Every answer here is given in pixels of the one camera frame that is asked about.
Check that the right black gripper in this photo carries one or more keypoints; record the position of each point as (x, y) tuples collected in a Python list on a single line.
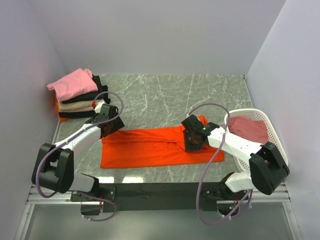
[(194, 142)]

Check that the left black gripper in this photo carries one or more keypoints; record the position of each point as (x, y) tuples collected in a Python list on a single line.
[(113, 124)]

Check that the orange t-shirt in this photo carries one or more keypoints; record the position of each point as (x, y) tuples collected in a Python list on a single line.
[(154, 147), (61, 119)]

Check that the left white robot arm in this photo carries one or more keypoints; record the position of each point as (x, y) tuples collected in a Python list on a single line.
[(54, 167)]

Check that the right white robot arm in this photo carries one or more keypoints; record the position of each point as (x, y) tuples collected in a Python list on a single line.
[(267, 168)]

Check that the folded pink t-shirt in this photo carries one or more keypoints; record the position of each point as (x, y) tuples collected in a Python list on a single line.
[(76, 83)]

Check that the folded beige t-shirt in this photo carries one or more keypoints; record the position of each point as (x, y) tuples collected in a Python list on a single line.
[(81, 106)]

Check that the folded orange t-shirt bottom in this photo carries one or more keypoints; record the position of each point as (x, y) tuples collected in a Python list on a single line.
[(61, 119)]

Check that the dusty red t-shirt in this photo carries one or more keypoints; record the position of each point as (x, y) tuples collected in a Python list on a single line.
[(252, 130)]

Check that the white perforated laundry basket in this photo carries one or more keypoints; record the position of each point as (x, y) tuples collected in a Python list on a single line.
[(256, 114)]

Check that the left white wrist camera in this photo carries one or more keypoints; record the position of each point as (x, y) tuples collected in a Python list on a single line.
[(97, 105)]

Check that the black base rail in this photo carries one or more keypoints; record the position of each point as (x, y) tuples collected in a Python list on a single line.
[(166, 196)]

